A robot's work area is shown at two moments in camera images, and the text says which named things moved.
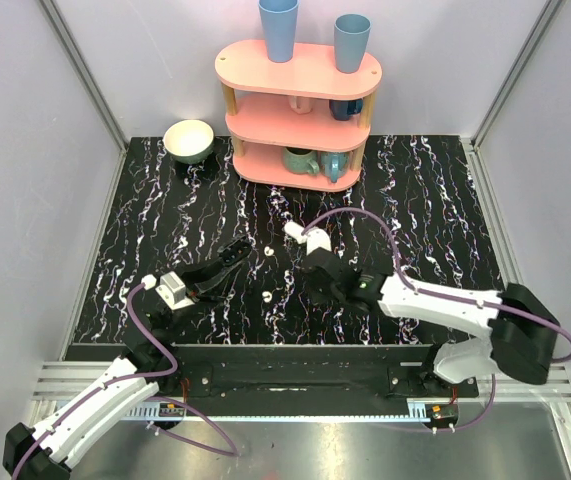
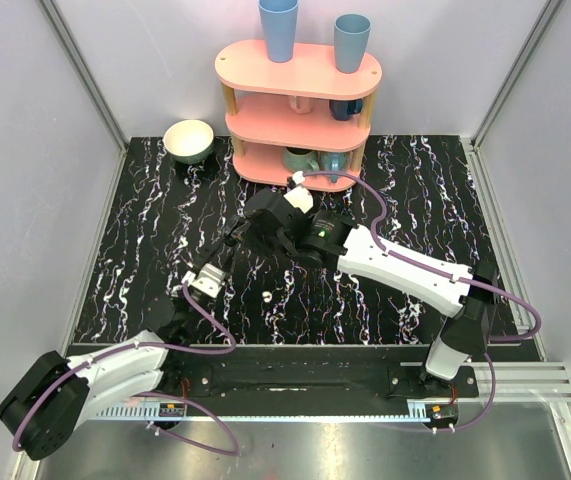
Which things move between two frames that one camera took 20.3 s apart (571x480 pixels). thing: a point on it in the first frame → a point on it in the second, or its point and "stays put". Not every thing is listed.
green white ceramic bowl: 188,141 stays put
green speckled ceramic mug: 301,161 stays put
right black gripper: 316,296 → 250,228
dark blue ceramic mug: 344,109 stays put
